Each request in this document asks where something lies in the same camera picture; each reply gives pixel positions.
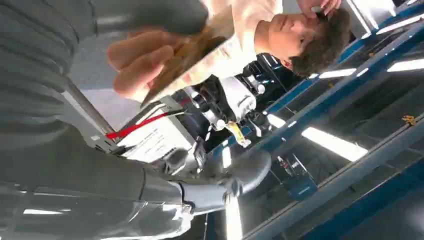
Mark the person's left hand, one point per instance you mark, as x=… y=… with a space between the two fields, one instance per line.
x=139 y=66

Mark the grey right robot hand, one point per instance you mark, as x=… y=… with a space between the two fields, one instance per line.
x=82 y=185

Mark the person's right hand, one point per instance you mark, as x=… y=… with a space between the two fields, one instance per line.
x=318 y=6

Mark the person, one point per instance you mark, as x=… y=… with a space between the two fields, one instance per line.
x=288 y=33

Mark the white ceiling light strip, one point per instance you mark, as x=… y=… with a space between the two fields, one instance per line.
x=338 y=73
x=334 y=144
x=233 y=222
x=407 y=65
x=275 y=121

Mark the white labelled box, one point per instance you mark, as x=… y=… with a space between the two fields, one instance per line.
x=155 y=139

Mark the black and white machine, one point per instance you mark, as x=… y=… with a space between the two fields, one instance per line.
x=236 y=96

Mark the yellow hanging tag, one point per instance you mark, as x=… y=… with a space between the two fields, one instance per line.
x=236 y=132

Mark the small brass ceiling fitting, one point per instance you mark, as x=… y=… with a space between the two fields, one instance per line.
x=409 y=120

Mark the blue ceiling device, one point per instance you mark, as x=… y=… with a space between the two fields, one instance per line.
x=301 y=188

